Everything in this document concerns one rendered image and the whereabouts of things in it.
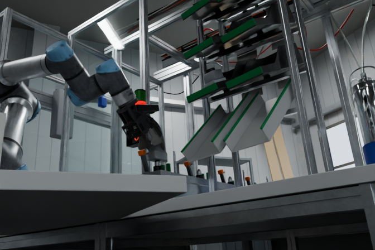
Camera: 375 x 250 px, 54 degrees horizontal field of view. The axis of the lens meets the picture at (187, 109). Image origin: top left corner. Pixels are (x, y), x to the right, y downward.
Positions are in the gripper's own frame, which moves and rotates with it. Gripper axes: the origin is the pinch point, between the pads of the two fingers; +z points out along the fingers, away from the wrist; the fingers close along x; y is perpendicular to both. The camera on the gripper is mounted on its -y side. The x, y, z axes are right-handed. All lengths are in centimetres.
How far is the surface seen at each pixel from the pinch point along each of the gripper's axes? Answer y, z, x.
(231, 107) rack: -24.5, 2.3, 20.9
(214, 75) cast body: -2.5, -17.0, 32.3
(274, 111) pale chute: 6.6, -3.7, 48.6
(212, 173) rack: 6.9, 11.1, 20.6
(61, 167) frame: -15, 2, -76
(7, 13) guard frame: -42, -78, -81
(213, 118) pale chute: -6.1, -2.2, 22.6
